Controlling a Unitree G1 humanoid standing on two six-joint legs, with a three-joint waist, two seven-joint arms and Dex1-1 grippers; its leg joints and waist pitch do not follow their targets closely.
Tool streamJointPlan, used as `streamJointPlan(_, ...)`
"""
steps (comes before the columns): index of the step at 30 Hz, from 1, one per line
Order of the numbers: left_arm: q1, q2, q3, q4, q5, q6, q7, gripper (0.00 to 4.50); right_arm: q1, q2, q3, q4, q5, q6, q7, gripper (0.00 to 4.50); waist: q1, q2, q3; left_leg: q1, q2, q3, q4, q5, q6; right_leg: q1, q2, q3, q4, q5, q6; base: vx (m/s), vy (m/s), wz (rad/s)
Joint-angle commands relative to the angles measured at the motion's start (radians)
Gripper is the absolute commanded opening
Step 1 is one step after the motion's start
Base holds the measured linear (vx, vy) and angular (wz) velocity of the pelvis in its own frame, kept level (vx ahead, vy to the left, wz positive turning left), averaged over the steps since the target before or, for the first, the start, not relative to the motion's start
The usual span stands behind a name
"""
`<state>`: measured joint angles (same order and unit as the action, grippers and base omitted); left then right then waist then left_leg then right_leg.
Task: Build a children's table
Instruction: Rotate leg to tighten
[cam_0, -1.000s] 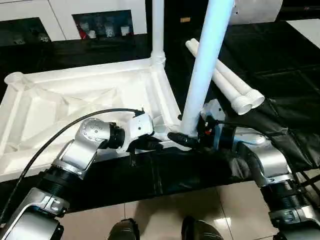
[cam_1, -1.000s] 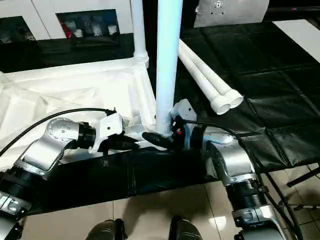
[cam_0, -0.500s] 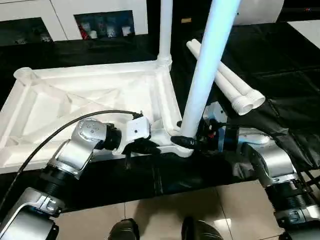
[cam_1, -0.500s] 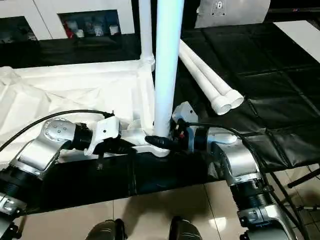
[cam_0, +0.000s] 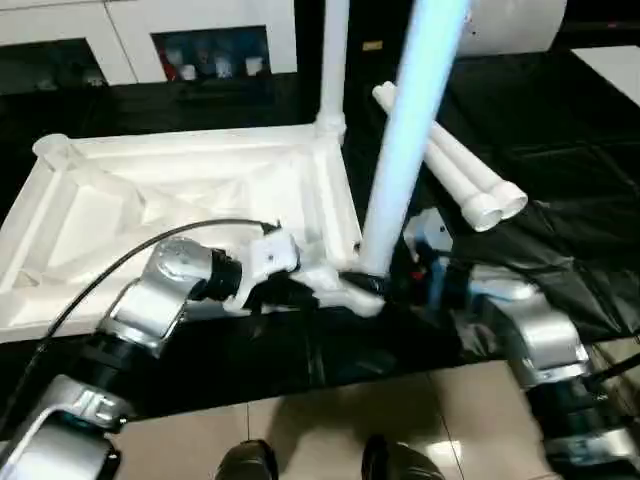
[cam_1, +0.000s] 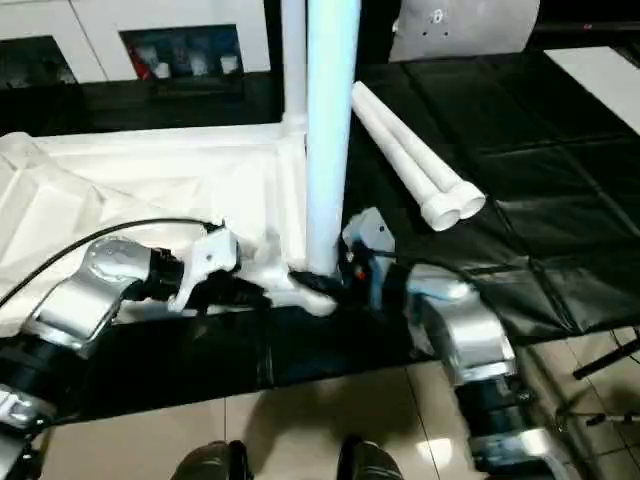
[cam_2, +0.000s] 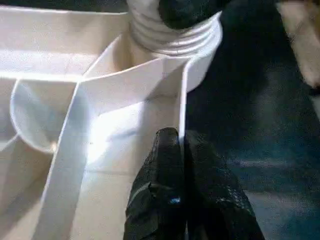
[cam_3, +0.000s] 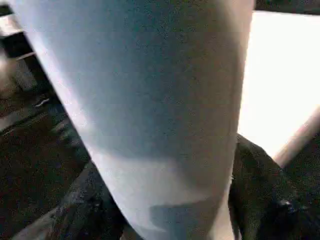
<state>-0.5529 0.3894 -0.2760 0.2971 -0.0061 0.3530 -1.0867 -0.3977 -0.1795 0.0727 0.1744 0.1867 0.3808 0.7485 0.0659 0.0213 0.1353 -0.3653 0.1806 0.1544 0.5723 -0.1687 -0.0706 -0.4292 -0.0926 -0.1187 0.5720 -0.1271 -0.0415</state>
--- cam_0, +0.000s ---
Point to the white cabinet with glass doors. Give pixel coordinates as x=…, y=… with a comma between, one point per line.
x=125, y=25

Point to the white plastic table leg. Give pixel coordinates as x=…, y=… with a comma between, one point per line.
x=332, y=60
x=452, y=170
x=410, y=125
x=475, y=162

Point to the black work mat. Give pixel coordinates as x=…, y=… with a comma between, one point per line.
x=550, y=125

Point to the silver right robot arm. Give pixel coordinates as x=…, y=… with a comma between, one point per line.
x=545, y=340

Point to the small red bottle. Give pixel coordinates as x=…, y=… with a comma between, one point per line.
x=170, y=60

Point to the small yellow label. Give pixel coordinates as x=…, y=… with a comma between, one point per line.
x=372, y=45

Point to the grey cushion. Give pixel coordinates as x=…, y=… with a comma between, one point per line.
x=515, y=25

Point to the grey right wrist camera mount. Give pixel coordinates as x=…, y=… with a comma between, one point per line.
x=435, y=230

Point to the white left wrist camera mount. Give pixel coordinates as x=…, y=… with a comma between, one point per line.
x=272, y=255

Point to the white plastic table top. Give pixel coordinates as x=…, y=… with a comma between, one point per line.
x=150, y=170

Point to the black sofa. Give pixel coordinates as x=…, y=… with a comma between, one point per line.
x=360, y=20

